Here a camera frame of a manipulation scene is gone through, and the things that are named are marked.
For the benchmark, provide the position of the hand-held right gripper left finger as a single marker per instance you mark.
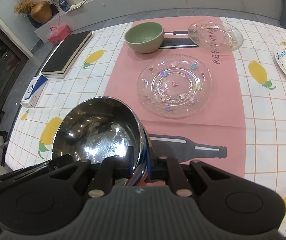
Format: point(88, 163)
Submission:
point(108, 170)

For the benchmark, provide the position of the pink printed placemat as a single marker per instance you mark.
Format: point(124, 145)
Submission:
point(222, 110)

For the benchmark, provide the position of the golden round vase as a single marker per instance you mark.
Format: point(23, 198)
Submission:
point(41, 12)

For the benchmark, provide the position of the dried yellow flower bunch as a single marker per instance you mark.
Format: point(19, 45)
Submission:
point(23, 5)

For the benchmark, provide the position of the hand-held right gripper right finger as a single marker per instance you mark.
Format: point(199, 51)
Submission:
point(150, 173)

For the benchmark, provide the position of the pink plastic basket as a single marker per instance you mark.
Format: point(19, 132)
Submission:
point(58, 35)

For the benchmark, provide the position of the blue patterned ceramic vase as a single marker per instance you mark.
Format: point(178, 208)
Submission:
point(64, 5)

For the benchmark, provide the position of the large clear glass plate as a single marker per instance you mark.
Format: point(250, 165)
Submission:
point(174, 85)

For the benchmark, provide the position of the stainless steel bowl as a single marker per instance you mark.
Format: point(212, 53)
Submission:
point(95, 130)

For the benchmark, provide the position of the checked lemon print tablecloth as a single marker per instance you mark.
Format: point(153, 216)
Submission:
point(270, 120)

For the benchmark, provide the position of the blue and white box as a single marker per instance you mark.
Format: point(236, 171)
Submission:
point(34, 91)

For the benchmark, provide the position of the green ceramic bowl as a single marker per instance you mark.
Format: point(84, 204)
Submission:
point(143, 33)

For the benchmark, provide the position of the black notebook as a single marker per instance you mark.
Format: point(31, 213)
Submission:
point(65, 52)

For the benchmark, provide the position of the small clear glass plate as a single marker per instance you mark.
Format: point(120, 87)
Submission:
point(215, 36)

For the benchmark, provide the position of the open white booklet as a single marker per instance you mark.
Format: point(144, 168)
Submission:
point(75, 6)

